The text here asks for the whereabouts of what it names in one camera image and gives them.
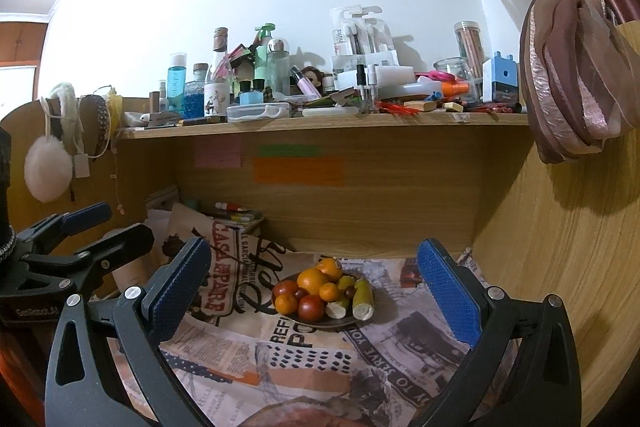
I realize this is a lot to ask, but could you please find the yellow banana piece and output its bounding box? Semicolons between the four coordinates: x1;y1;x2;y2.
326;298;350;320

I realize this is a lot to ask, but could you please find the white pump bottle set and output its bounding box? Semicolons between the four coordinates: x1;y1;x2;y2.
330;4;399;72

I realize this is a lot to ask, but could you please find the green spray bottle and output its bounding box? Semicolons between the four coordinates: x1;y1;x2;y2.
253;23;276;80

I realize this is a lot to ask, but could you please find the clear plastic flat box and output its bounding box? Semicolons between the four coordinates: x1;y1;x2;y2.
227;102;291;124

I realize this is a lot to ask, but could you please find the large red tomato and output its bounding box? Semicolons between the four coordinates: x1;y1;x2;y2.
297;295;326;324

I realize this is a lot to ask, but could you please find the pink sticky note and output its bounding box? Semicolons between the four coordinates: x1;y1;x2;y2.
194;135;242;169

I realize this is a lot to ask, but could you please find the small mandarin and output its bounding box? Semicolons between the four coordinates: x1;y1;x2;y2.
273;293;298;317

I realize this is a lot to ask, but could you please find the blue liquid bottle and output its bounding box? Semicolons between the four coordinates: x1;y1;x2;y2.
166;53;186;114

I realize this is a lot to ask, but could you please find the green-yellow banana piece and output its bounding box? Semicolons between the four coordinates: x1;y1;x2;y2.
352;279;374;321

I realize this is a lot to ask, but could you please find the green sticky note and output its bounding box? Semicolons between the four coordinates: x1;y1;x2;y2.
258;143;322;158

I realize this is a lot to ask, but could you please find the large orange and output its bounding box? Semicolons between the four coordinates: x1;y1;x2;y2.
296;268;329;295

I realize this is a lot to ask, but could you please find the sticker mandarin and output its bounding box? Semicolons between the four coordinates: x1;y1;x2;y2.
316;258;343;283

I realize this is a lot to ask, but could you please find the white cylindrical cup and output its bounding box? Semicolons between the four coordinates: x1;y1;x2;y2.
112;254;154;293

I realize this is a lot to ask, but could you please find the white fluffy pompom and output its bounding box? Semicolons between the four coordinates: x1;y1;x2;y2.
24;135;73;202

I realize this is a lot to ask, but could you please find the brown tied curtain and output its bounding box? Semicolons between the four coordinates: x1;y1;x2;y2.
520;0;639;164

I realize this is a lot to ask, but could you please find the printed newspaper sheet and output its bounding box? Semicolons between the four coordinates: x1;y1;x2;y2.
145;205;469;426

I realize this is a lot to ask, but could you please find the orange sticky note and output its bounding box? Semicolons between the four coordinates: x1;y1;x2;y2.
252;157;345;186

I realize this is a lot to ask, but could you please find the blue pencil sharpener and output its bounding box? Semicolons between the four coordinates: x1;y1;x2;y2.
482;51;518;104

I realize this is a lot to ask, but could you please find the jar of pencils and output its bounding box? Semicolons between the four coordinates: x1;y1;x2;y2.
454;20;486;79

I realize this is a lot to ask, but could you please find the small red tomato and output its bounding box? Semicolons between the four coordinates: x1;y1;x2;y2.
272;280;298;300

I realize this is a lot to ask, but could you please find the red white marker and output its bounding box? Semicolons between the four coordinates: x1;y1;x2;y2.
215;202;250;213

